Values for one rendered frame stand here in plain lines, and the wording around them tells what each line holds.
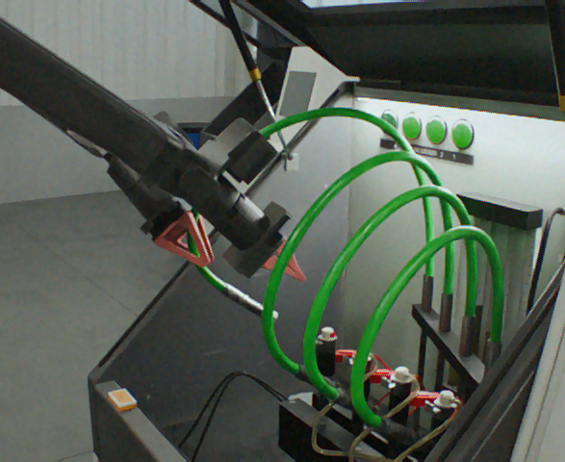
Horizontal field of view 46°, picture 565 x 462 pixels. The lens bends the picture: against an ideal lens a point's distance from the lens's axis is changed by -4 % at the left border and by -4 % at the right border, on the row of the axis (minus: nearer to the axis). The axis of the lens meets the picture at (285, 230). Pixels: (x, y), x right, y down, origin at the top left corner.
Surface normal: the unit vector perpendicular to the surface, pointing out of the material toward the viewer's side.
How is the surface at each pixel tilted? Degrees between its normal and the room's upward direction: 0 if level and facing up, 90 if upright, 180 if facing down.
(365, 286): 90
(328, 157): 90
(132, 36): 90
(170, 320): 90
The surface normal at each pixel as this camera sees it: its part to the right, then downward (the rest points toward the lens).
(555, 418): -0.80, -0.11
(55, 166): 0.59, 0.21
